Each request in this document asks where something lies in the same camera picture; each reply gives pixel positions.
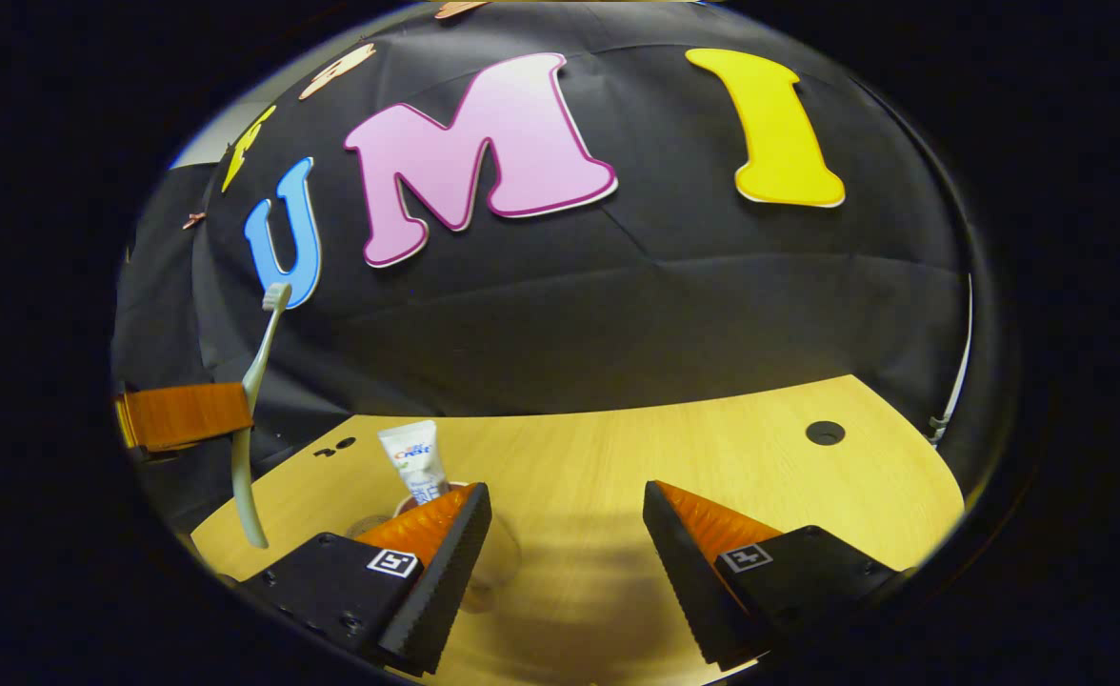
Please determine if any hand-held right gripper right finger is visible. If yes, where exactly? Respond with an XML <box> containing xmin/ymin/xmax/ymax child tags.
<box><xmin>643</xmin><ymin>479</ymin><xmax>913</xmax><ymax>668</ymax></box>

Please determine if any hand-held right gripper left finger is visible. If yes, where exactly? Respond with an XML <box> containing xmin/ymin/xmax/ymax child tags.
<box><xmin>236</xmin><ymin>481</ymin><xmax>492</xmax><ymax>677</ymax></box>

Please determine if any beige cup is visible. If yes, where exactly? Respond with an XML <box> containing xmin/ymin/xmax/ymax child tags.
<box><xmin>346</xmin><ymin>481</ymin><xmax>523</xmax><ymax>614</ymax></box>

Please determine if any pale green toothbrush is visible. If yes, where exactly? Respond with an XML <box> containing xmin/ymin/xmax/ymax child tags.
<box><xmin>231</xmin><ymin>282</ymin><xmax>292</xmax><ymax>550</ymax></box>

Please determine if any white toothpaste tube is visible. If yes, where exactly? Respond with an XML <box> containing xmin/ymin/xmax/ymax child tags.
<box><xmin>377</xmin><ymin>420</ymin><xmax>451</xmax><ymax>506</ymax></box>

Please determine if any wooden desktop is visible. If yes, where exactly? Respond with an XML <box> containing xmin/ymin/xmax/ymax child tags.
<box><xmin>189</xmin><ymin>374</ymin><xmax>966</xmax><ymax>686</ymax></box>

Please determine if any black backdrop cloth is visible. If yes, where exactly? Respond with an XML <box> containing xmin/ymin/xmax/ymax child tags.
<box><xmin>110</xmin><ymin>0</ymin><xmax>999</xmax><ymax>573</ymax></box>

